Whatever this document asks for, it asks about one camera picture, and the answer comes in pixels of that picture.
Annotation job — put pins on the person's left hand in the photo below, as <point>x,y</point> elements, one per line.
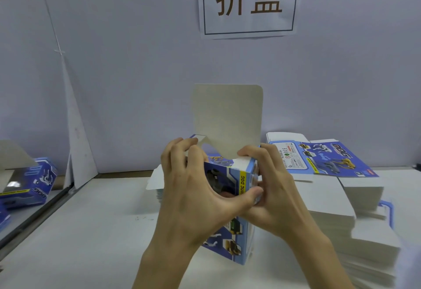
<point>191,206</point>

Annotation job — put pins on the person's right hand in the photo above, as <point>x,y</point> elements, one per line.
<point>283,197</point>

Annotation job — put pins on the stack of boxes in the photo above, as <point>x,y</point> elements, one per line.
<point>156,180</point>
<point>362,233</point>

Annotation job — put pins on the blue dog-print cardboard box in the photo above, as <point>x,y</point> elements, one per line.
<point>227,111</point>

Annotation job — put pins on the pile of blue boxes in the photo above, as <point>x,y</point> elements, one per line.
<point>33,183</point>

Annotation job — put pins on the person's left forearm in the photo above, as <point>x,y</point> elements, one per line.
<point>164,272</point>

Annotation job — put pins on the person's right forearm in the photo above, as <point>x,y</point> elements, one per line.
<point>322,262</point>

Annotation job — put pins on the black object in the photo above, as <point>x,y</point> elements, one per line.
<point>418,166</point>

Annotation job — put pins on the white paper wall sign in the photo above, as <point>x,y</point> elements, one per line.
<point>248,28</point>

